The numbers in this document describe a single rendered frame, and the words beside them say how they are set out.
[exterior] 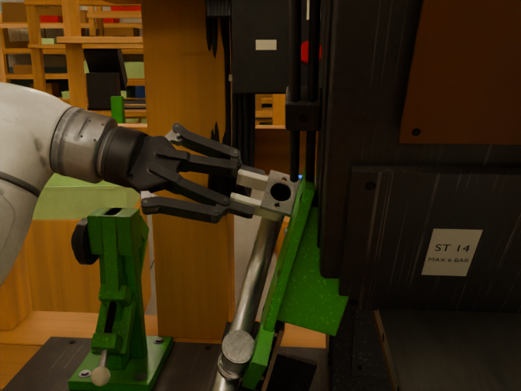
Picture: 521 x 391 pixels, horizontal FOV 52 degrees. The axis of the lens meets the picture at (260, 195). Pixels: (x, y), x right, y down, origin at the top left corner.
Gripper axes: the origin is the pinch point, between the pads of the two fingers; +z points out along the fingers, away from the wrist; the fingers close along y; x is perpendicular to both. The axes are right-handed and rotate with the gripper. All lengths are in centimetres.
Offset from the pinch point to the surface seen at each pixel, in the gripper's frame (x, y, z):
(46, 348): 40, -20, -30
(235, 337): 0.8, -18.1, 1.8
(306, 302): -3.5, -13.3, 8.3
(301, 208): -11.7, -6.5, 4.7
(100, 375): 23.1, -23.4, -15.5
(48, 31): 720, 609, -481
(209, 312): 39.3, -5.6, -3.7
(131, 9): 468, 475, -243
